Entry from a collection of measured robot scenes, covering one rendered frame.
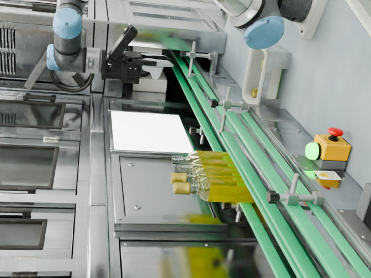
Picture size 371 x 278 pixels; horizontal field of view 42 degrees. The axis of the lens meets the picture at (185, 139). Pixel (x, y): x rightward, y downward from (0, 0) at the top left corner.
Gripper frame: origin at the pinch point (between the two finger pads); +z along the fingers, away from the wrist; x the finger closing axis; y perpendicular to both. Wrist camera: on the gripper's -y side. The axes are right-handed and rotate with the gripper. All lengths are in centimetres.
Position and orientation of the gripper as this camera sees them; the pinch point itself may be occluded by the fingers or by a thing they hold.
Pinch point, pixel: (168, 59)
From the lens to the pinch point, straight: 148.8
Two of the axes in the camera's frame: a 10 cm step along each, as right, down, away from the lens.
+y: -1.3, 9.1, 4.0
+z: 9.8, 0.5, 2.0
